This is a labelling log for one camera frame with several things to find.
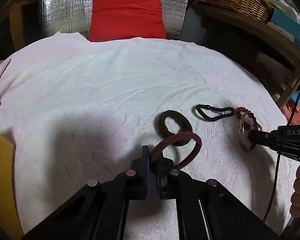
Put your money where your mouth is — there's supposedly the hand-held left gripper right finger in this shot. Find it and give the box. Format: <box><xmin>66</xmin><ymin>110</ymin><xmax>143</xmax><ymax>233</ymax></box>
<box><xmin>151</xmin><ymin>155</ymin><xmax>282</xmax><ymax>240</ymax></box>

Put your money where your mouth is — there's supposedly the dark brown ring bangle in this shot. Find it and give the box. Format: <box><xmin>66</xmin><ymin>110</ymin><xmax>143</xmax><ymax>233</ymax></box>
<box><xmin>159</xmin><ymin>110</ymin><xmax>193</xmax><ymax>146</ymax></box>

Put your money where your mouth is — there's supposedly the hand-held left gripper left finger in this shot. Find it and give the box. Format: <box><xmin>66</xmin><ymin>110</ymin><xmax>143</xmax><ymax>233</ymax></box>
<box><xmin>21</xmin><ymin>145</ymin><xmax>152</xmax><ymax>240</ymax></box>

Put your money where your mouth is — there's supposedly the blue cardboard box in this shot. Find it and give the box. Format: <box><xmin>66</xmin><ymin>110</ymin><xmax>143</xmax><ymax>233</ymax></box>
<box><xmin>270</xmin><ymin>6</ymin><xmax>300</xmax><ymax>50</ymax></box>

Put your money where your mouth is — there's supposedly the metal bangle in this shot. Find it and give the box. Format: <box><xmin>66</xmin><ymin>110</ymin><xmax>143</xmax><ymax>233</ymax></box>
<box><xmin>238</xmin><ymin>112</ymin><xmax>257</xmax><ymax>152</ymax></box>

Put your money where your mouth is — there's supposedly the black cable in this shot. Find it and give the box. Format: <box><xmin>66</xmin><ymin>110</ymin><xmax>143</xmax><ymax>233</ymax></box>
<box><xmin>264</xmin><ymin>85</ymin><xmax>300</xmax><ymax>223</ymax></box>

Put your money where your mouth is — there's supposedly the white towel blanket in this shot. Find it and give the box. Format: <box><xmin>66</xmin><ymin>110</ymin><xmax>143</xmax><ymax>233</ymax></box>
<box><xmin>0</xmin><ymin>31</ymin><xmax>300</xmax><ymax>235</ymax></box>

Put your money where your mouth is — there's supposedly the clear plastic bag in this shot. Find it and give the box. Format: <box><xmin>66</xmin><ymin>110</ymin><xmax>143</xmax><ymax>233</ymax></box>
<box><xmin>264</xmin><ymin>0</ymin><xmax>300</xmax><ymax>27</ymax></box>

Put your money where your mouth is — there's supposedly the silver foil insulation sheet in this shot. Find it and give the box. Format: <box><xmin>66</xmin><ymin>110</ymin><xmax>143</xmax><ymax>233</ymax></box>
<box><xmin>39</xmin><ymin>0</ymin><xmax>193</xmax><ymax>39</ymax></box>

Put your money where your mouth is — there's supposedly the red bead bracelet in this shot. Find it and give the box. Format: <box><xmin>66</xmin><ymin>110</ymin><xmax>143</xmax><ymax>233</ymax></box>
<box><xmin>234</xmin><ymin>107</ymin><xmax>263</xmax><ymax>132</ymax></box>

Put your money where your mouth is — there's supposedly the red cord hair tie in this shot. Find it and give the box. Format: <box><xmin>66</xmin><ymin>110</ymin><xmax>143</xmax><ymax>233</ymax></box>
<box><xmin>150</xmin><ymin>133</ymin><xmax>203</xmax><ymax>172</ymax></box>

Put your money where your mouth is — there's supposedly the red pillow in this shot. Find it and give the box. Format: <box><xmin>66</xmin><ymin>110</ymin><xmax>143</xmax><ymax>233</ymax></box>
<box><xmin>89</xmin><ymin>0</ymin><xmax>167</xmax><ymax>42</ymax></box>

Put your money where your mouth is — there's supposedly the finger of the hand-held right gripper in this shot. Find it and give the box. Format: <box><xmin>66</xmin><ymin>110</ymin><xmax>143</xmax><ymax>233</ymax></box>
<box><xmin>247</xmin><ymin>129</ymin><xmax>280</xmax><ymax>153</ymax></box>

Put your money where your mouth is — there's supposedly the orange box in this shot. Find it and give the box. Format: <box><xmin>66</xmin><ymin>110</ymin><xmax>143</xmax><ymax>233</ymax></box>
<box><xmin>0</xmin><ymin>125</ymin><xmax>24</xmax><ymax>233</ymax></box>

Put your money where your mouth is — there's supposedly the black hair tie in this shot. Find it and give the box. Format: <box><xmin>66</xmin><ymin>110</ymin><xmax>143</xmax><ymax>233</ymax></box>
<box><xmin>192</xmin><ymin>104</ymin><xmax>235</xmax><ymax>122</ymax></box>

